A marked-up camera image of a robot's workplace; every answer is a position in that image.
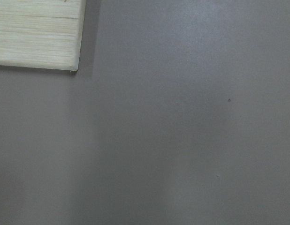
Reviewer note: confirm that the bamboo cutting board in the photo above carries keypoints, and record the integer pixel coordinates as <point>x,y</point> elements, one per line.
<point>43,34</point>

